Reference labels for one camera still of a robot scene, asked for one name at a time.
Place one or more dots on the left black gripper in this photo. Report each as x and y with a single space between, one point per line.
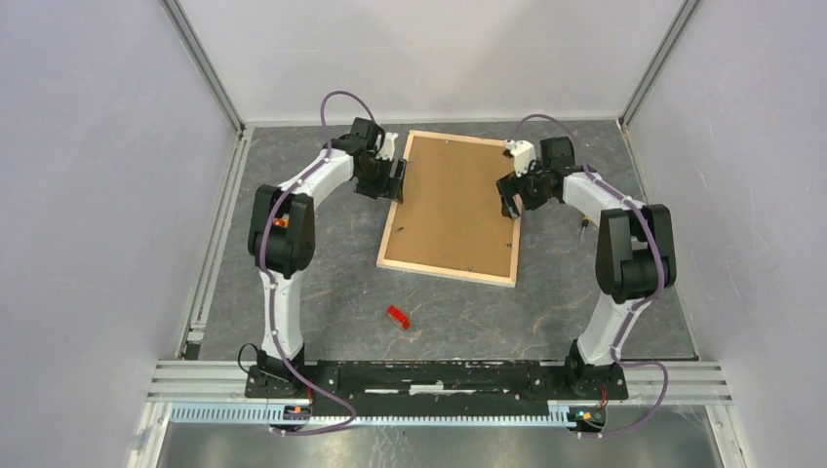
382 188

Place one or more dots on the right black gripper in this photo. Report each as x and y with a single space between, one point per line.
510 184

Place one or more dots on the white wooden picture frame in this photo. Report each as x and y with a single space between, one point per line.
450 224

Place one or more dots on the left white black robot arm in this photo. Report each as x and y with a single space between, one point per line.
282 235

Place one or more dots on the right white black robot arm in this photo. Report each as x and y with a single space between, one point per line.
634 258

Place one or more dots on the red toy brick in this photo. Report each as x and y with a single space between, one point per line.
398 317

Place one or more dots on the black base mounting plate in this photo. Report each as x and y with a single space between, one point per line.
444 388

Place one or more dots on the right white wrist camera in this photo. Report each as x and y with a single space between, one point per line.
522 154

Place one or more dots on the orange handle screwdriver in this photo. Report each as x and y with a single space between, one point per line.
584 225

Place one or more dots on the aluminium rail frame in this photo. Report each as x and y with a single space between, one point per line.
679 414

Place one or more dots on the slotted cable duct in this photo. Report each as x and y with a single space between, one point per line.
294 415

